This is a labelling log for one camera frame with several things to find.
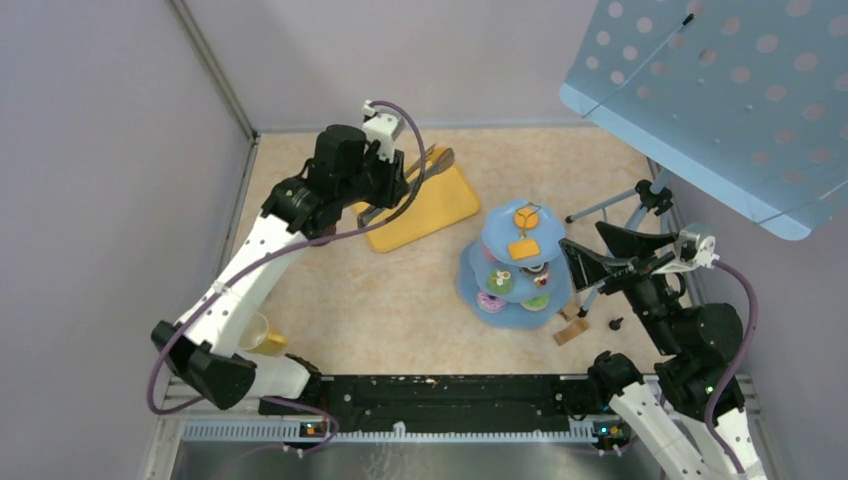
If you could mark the yellow cup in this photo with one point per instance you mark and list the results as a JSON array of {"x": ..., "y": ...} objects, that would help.
[{"x": 271, "y": 344}]

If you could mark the blue three-tier cake stand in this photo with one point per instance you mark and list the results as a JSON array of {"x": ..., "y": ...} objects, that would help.
[{"x": 498, "y": 231}]

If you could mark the purple frosted donut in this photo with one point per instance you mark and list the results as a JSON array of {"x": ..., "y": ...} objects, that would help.
[{"x": 490, "y": 303}]

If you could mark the yellow serving tray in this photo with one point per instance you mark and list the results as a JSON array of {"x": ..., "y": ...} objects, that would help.
[{"x": 442, "y": 201}]

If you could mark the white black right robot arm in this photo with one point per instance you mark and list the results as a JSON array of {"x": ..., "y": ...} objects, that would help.
[{"x": 696, "y": 427}]

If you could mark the square orange biscuit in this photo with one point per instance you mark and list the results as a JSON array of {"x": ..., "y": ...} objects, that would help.
[{"x": 523, "y": 249}]

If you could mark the blue perforated board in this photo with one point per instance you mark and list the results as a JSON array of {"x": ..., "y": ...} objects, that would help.
[{"x": 745, "y": 100}]

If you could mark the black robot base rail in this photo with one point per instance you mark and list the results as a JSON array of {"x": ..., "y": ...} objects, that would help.
[{"x": 521, "y": 403}]

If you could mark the small black knob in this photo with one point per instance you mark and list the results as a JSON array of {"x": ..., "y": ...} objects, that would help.
[{"x": 616, "y": 324}]

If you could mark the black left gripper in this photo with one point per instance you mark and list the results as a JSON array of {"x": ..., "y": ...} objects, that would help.
[{"x": 394, "y": 183}]

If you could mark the white cable duct strip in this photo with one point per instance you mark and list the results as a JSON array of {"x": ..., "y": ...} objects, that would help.
[{"x": 287, "y": 431}]

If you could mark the metal food tongs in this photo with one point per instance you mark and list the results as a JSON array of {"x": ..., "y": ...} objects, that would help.
[{"x": 438, "y": 160}]

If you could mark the cream white cup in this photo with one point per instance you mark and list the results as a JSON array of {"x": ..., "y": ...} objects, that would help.
[{"x": 255, "y": 334}]

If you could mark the green frosted donut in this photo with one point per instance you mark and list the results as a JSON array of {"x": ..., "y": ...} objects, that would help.
[{"x": 537, "y": 303}]

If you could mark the small wooden block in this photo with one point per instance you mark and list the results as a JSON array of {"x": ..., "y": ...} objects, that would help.
[{"x": 570, "y": 311}]

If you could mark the round orange biscuit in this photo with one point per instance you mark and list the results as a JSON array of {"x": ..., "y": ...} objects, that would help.
[{"x": 527, "y": 217}]

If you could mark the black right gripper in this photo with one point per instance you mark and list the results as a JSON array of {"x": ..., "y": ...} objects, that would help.
[{"x": 587, "y": 266}]

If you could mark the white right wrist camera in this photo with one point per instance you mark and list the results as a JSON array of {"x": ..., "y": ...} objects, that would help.
[{"x": 694, "y": 248}]

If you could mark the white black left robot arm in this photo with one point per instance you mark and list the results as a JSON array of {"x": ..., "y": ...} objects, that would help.
[{"x": 200, "y": 347}]

